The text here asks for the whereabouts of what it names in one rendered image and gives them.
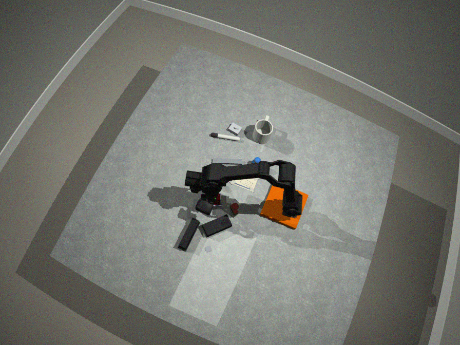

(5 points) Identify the grey open cylinder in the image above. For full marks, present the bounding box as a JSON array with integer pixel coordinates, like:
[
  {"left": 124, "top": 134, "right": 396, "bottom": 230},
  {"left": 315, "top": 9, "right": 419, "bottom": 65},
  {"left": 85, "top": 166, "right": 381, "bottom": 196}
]
[{"left": 253, "top": 115, "right": 273, "bottom": 144}]

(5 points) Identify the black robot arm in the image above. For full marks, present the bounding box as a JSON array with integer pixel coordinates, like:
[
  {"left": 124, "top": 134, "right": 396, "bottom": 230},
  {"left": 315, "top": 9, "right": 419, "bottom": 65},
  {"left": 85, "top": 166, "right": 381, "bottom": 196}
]
[{"left": 185, "top": 160, "right": 302, "bottom": 218}]

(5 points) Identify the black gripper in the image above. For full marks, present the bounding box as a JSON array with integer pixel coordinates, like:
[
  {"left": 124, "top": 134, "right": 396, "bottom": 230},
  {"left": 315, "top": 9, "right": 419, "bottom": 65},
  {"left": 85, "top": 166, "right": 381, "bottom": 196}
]
[{"left": 196, "top": 186, "right": 222, "bottom": 215}]

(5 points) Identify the red-handled rubber stamp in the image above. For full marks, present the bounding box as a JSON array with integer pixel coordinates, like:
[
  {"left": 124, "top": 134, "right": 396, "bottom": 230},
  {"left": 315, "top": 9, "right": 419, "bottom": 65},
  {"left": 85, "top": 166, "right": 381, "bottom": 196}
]
[{"left": 230, "top": 203, "right": 239, "bottom": 215}]

